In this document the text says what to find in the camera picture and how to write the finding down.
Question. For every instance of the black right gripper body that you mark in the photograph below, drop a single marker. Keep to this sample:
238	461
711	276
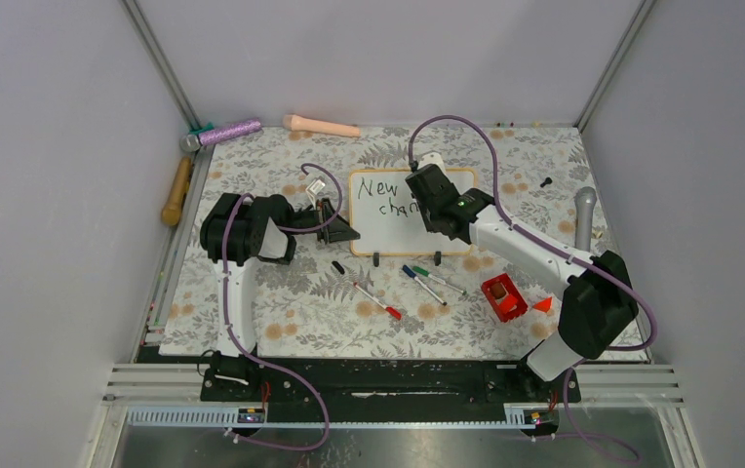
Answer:
429	216

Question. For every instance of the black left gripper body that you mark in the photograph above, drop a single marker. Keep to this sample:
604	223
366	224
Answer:
316	216

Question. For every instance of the black marker cap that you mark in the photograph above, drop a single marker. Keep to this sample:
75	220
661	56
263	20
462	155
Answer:
338	267

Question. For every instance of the yellow framed whiteboard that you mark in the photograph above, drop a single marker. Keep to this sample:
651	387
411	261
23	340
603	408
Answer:
384	213

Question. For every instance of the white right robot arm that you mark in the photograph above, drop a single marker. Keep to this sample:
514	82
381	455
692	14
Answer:
593	289

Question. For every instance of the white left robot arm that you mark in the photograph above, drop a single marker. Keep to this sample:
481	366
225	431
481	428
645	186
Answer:
239	234

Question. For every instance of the green capped marker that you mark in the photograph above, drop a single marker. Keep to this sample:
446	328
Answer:
441	281

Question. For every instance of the blue capped marker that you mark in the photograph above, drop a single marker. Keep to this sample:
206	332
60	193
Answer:
414	276

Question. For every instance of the pink toy microphone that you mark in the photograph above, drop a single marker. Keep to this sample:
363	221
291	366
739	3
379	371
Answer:
297	123

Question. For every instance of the floral patterned table mat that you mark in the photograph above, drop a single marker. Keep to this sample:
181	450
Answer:
307	309

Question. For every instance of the red capped marker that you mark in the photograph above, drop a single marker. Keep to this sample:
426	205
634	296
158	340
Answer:
393	312

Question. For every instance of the red plastic box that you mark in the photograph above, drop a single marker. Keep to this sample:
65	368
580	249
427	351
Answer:
504	298

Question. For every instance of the orange triangular piece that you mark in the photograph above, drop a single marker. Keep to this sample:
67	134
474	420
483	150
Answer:
543	305

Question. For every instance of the purple glitter toy microphone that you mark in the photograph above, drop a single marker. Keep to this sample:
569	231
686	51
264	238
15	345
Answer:
211	135

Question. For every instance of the silver toy microphone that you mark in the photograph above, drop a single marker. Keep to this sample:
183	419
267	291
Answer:
585	201

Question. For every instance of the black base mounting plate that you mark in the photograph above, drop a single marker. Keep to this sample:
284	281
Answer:
308	390

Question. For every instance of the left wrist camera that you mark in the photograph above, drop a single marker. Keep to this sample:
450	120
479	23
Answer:
315	187

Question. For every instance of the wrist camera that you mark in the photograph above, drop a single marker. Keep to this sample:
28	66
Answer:
428	159
315	187

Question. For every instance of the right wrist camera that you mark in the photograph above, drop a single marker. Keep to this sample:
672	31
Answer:
428	159

